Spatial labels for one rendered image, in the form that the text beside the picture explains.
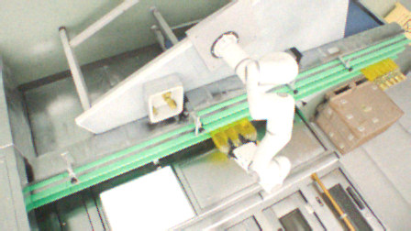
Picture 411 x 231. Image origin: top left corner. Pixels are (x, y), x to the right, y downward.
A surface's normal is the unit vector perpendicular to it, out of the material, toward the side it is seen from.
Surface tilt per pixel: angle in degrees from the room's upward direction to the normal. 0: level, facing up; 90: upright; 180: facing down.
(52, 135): 90
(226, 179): 91
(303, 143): 90
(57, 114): 90
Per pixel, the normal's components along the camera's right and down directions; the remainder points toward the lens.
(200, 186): 0.09, -0.56
